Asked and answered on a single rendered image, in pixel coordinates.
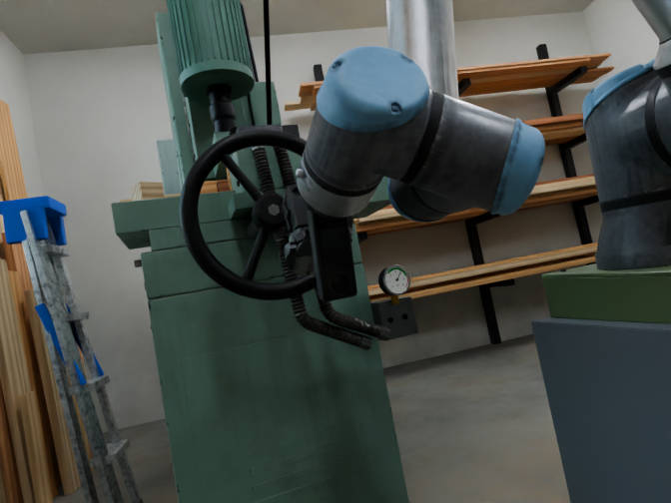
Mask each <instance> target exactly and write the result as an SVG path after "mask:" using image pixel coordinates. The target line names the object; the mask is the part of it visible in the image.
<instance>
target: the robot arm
mask: <svg viewBox="0 0 671 503"><path fill-rule="evenodd" d="M631 1H632V2H633V4H634V5H635V6H636V8H637V9H638V10H639V12H640V13H641V15H642V16H643V17H644V19H645V20H646V22H647V23H648V24H649V26H650V27H651V29H652V30H653V31H654V33H655V34H656V35H657V37H658V38H659V49H658V52H657V55H656V58H655V59H653V60H651V61H650V62H649V63H647V64H644V65H642V64H638V65H635V66H633V67H630V68H628V69H626V70H624V71H621V72H619V73H617V74H615V75H613V76H612V77H610V78H608V79H606V80H605V81H603V82H601V83H600V84H599V85H597V86H596V88H594V89H592V90H591V91H590V92H589V93H588V94H587V96H586V97H585V99H584V101H583V105H582V110H583V120H584V121H583V129H584V132H585V134H586V139H587V144H588V149H589V154H590V159H591V164H592V169H593V174H594V179H595V184H596V189H597V194H598V199H599V204H600V209H601V214H602V224H601V229H600V234H599V240H598V247H597V252H596V253H595V259H596V264H597V268H598V269H602V270H622V269H637V268H649V267H659V266H669V265H671V0H631ZM385 2H386V19H387V36H388V48H385V47H380V46H360V47H355V48H352V49H349V50H347V51H345V52H343V53H341V54H340V55H339V56H337V57H336V58H335V59H334V60H333V62H332V63H331V64H330V66H329V68H328V70H327V73H326V76H325V79H324V82H323V83H322V85H321V87H320V89H319V91H318V94H317V106H316V110H315V113H314V117H313V121H312V124H311V128H310V132H309V135H308V139H307V143H306V147H305V149H304V153H303V157H302V160H301V164H300V168H299V169H297V170H296V176H297V178H298V179H297V185H294V186H287V189H286V193H285V197H284V201H283V205H282V209H283V213H284V217H285V220H286V223H287V226H288V230H289V232H294V234H293V233H290V242H289V243H288V244H286V245H285V248H284V254H285V258H286V262H287V264H288V266H289V267H290V269H291V270H292V271H293V272H295V273H297V274H299V275H302V276H307V275H313V274H316V280H317V287H318V294H319V298H320V299H321V300H323V301H325V302H327V301H332V300H337V299H342V298H347V297H352V296H356V294H357V288H356V280H355V272H354V265H353V257H352V250H351V242H352V238H351V235H352V232H351V229H350V227H349V226H348V220H349V217H350V216H353V215H355V214H358V213H359V212H361V211H362V210H363V209H365V208H366V206H367V205H368V203H369V202H370V200H371V198H372V196H373V194H374V193H375V191H376V189H377V187H378V185H379V183H380V181H381V180H382V178H383V176H385V177H387V178H388V184H387V193H388V197H389V200H390V202H391V204H392V206H393V207H394V209H395V210H396V211H397V212H398V213H399V214H400V215H401V216H403V217H404V218H406V219H408V220H410V221H414V222H419V223H424V222H426V223H430V222H436V221H439V220H441V219H443V218H445V217H446V216H448V215H451V214H454V213H459V212H463V211H466V210H468V209H471V208H474V207H477V208H480V209H483V210H486V211H489V212H490V213H491V214H492V215H495V214H499V215H502V216H508V215H511V214H513V213H514V212H516V211H517V210H518V209H519V208H520V207H521V206H522V205H523V204H524V203H525V201H526V200H527V198H528V197H529V195H530V194H531V192H532V190H533V188H534V186H535V184H536V182H537V179H538V177H539V174H540V171H541V166H542V163H543V160H544V154H545V142H544V138H543V136H542V134H541V132H540V131H539V130H538V129H536V128H534V127H531V126H529V125H527V124H524V123H522V122H521V120H520V119H516V120H514V119H511V118H508V117H505V116H502V115H500V114H497V113H494V112H491V111H489V110H486V109H483V108H480V107H477V106H475V105H472V104H469V103H466V102H463V101H461V100H459V96H458V81H457V66H456V50H455V35H454V19H453V4H452V0H385ZM287 199H288V200H287ZM286 203H287V204H286Z"/></svg>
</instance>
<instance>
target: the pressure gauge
mask: <svg viewBox="0 0 671 503"><path fill-rule="evenodd" d="M400 270H401V271H400ZM399 273H400V274H399ZM398 275H399V277H398ZM397 278H398V281H396V279H397ZM378 284H379V287H380V288H381V290H382V291H383V292H384V293H386V294H389V295H390V298H391V302H392V304H399V300H398V296H399V295H401V294H404V293H405V292H407V290H408V289H409V287H410V275H409V272H408V271H407V269H406V268H405V267H403V266H401V265H398V264H395V265H392V266H388V267H386V268H384V269H383V270H382V271H381V273H380V274H379V277H378Z"/></svg>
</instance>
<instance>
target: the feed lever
mask: <svg viewBox="0 0 671 503"><path fill-rule="evenodd" d="M263 2H264V34H265V65H266V96H267V125H271V124H272V87H271V49H270V11H269V0H263Z"/></svg>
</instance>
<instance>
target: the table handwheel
mask: <svg viewBox="0 0 671 503"><path fill-rule="evenodd" d="M306 143H307V141H306V140H304V139H302V138H300V137H298V136H296V135H293V134H290V133H287V132H283V131H278V130H270V129H254V130H246V131H242V132H238V133H234V134H232V135H229V136H227V137H224V138H222V139H221V140H219V141H217V142H215V143H214V144H212V145H211V146H210V147H208V148H207V149H206V150H205V151H204V152H203V153H202V154H201V155H200V156H199V157H198V158H197V160H196V161H195V162H194V164H193V165H192V167H191V169H190V170H189V172H188V174H187V176H186V179H185V181H184V184H183V187H182V191H181V196H180V205H179V216H180V225H181V230H182V234H183V238H184V240H185V243H186V245H187V248H188V250H189V252H190V254H191V255H192V257H193V259H194V260H195V262H196V263H197V264H198V266H199V267H200V268H201V269H202V270H203V271H204V273H205V274H206V275H208V276H209V277H210V278H211V279H212V280H213V281H215V282H216V283H218V284H219V285H221V286H222V287H224V288H226V289H227V290H229V291H232V292H234V293H236V294H239V295H242V296H245V297H249V298H254V299H261V300H279V299H286V298H291V297H295V296H298V295H301V294H303V293H305V292H308V291H310V290H312V289H313V288H315V287H317V280H316V274H313V275H307V276H300V277H298V278H296V279H293V280H289V281H285V282H277V283H266V282H258V281H253V277H254V274H255V271H256V269H257V266H258V263H259V260H260V257H261V254H262V252H263V249H264V246H265V244H266V241H267V239H268V236H269V234H270V233H274V232H276V231H278V230H280V229H281V228H282V227H283V226H284V225H285V224H286V220H285V217H284V213H283V209H282V205H283V201H284V197H283V196H282V195H280V194H277V193H267V194H264V195H263V194H262V193H261V192H260V191H259V190H258V189H257V187H256V186H255V185H254V184H253V183H252V182H251V181H250V179H249V178H248V177H247V176H246V175H245V174H244V172H243V171H242V170H241V169H240V167H239V166H238V165H237V164H236V162H235V161H234V160H233V159H232V157H231V156H230V154H232V153H234V152H236V151H239V150H242V149H245V148H249V147H256V146H271V147H278V148H282V149H286V150H289V151H291V152H294V153H296V154H298V155H300V156H301V157H302V156H303V153H304V149H305V147H306ZM219 162H222V163H223V164H224V165H225V166H226V167H227V168H228V170H229V171H230V172H231V173H232V174H233V175H234V177H235V178H236V179H237V180H238V181H239V182H240V184H241V185H242V186H243V187H244V189H245V190H246V191H247V193H248V194H249V195H250V196H251V198H252V199H253V200H254V201H255V205H254V207H253V209H252V222H251V223H250V224H249V226H248V228H247V234H248V236H249V238H250V239H252V240H255V244H254V247H253V250H252V253H251V256H250V258H249V261H248V264H247V266H246V269H245V271H244V274H243V276H239V275H237V274H235V273H234V272H232V271H230V270H229V269H228V268H226V267H225V266H224V265H222V264H221V263H220V262H219V261H218V260H217V259H216V258H215V256H214V255H213V254H212V252H211V251H210V249H209V248H208V246H207V244H206V242H205V240H204V238H203V235H202V233H201V229H200V225H199V219H198V202H199V196H200V192H201V189H202V186H203V184H204V181H205V179H206V178H207V176H208V174H209V173H210V172H211V170H212V169H213V168H214V167H215V166H216V165H217V164H218V163H219Z"/></svg>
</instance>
